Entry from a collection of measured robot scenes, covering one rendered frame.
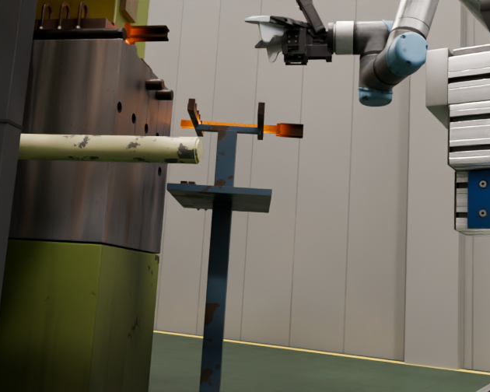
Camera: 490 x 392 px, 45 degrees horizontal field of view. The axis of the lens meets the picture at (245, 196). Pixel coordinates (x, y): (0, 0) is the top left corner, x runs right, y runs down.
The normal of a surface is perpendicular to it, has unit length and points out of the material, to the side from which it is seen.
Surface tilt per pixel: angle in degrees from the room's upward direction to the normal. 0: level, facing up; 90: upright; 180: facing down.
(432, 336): 90
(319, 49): 90
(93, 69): 90
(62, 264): 90
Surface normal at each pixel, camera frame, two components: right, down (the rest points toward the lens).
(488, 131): -0.53, -0.16
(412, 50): 0.18, -0.14
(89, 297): -0.18, -0.16
